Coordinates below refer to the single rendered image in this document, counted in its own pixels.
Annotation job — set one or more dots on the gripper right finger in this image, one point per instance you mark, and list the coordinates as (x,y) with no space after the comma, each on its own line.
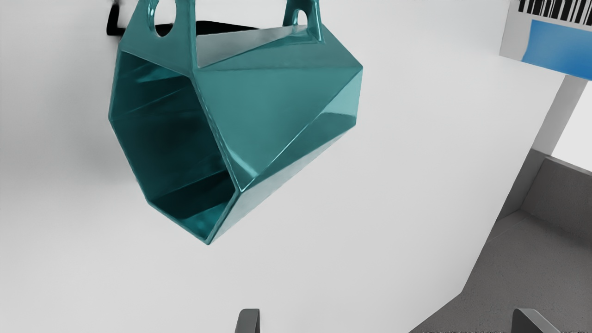
(532,323)

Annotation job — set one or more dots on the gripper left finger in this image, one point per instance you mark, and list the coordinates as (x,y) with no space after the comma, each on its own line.
(248,322)

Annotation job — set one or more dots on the teal faceted mug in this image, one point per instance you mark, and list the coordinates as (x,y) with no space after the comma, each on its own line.
(273,101)

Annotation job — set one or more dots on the white blue carton with barcode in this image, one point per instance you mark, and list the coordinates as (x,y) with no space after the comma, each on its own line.
(555,46)

